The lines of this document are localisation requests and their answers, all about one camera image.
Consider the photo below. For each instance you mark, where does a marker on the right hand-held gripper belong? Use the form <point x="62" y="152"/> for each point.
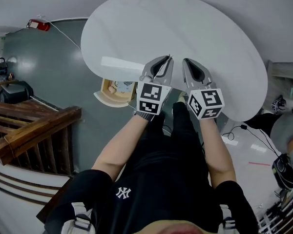
<point x="206" y="103"/>

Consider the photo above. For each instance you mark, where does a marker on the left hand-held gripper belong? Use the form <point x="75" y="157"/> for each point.
<point x="151" y="99"/>

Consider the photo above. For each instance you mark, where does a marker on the large wooden drawer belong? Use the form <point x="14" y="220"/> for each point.
<point x="110" y="102"/>

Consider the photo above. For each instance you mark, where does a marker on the person's right forearm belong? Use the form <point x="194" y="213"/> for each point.
<point x="217" y="155"/>

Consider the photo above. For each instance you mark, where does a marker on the person's left forearm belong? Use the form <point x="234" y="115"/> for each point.
<point x="117" y="152"/>

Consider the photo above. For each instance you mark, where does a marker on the person's right shoe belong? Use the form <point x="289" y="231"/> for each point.
<point x="182" y="99"/>

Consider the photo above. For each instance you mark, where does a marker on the dark wrist watch band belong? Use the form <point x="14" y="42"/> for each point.
<point x="144" y="116"/>

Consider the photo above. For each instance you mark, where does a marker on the white kidney-shaped table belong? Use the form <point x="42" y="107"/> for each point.
<point x="161" y="21"/>

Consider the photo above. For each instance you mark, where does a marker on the person's black trousers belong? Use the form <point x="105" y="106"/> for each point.
<point x="183" y="135"/>

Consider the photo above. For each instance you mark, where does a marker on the grey wooden cabinet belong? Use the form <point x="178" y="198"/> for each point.
<point x="283" y="68"/>

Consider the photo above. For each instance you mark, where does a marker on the red floor tape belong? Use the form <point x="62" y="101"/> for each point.
<point x="258" y="163"/>

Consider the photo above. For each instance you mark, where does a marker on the person's black t-shirt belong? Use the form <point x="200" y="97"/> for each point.
<point x="161" y="199"/>

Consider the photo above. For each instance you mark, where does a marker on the red fire extinguisher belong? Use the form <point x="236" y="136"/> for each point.
<point x="39" y="25"/>

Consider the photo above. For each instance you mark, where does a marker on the brown wooden stair railing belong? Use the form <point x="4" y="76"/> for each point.
<point x="34" y="130"/>

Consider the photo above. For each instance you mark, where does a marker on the black hard case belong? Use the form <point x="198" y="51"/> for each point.
<point x="14" y="91"/>

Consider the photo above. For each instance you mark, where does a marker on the person's chin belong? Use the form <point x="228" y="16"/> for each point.
<point x="175" y="228"/>

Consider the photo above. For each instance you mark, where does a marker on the white storage rack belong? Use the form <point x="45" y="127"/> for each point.
<point x="283" y="211"/>

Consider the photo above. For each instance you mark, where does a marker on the white stair steps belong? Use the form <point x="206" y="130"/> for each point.
<point x="14" y="191"/>

